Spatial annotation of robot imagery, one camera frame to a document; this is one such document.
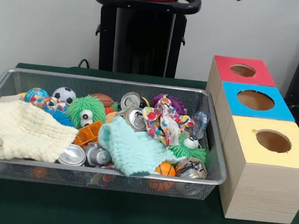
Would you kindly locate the globe print ball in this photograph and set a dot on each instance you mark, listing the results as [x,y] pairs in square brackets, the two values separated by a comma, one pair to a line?
[35,94]

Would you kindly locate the small orange basketball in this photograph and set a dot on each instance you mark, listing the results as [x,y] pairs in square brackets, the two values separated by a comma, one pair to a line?
[165,169]

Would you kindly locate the silver drink can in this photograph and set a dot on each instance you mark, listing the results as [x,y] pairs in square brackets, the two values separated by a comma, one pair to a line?
[135,118]

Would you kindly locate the wooden box with three holes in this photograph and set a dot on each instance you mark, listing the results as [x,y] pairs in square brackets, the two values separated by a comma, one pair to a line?
[263,185]

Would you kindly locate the mint green knitted cloth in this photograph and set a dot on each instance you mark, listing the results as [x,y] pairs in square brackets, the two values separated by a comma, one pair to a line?
[130,147]

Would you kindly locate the dark green table cloth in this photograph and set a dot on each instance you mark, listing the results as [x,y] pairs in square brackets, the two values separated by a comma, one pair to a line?
[104,213]

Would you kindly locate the black and white soccer ball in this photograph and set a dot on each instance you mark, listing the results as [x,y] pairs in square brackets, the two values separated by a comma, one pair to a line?
[64,94]

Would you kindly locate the large green puffer toy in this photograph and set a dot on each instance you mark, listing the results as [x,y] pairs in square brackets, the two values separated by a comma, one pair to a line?
[87,106]

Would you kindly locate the orange plastic toy crate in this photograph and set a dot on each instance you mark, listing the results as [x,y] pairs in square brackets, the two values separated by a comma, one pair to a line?
[87,134]

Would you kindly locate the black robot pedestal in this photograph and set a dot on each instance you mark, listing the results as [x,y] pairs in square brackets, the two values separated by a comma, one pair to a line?
[143,38]

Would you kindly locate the cream knitted cloth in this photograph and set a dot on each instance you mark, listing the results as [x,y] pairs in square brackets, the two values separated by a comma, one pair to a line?
[24,130]

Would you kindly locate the clear plastic packet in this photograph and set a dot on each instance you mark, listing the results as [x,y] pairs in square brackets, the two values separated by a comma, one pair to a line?
[199,124]

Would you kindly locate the small green puffer toy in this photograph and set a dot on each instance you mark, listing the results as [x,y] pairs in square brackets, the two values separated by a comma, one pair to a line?
[180,152]

